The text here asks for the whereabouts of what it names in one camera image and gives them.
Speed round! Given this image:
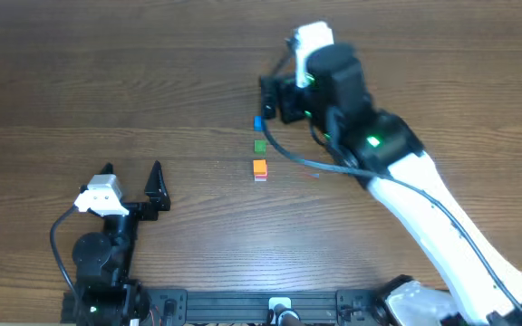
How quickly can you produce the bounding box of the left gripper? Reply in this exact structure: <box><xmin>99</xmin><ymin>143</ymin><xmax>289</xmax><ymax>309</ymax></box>
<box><xmin>98</xmin><ymin>159</ymin><xmax>172</xmax><ymax>223</ymax></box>

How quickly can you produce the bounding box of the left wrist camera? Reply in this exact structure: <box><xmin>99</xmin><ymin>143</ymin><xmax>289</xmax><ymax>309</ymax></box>
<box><xmin>73</xmin><ymin>173</ymin><xmax>131</xmax><ymax>218</ymax></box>

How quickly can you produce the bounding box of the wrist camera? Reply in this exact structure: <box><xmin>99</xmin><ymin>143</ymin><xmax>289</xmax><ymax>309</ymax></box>
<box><xmin>73</xmin><ymin>173</ymin><xmax>131</xmax><ymax>218</ymax></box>
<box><xmin>294</xmin><ymin>21</ymin><xmax>335</xmax><ymax>90</ymax></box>

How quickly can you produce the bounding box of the mounting rail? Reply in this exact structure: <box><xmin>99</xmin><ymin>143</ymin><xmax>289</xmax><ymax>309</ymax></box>
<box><xmin>61</xmin><ymin>288</ymin><xmax>392</xmax><ymax>326</ymax></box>

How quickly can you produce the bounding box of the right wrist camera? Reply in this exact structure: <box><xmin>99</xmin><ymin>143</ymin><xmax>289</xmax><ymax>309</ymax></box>
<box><xmin>294</xmin><ymin>21</ymin><xmax>335</xmax><ymax>90</ymax></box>

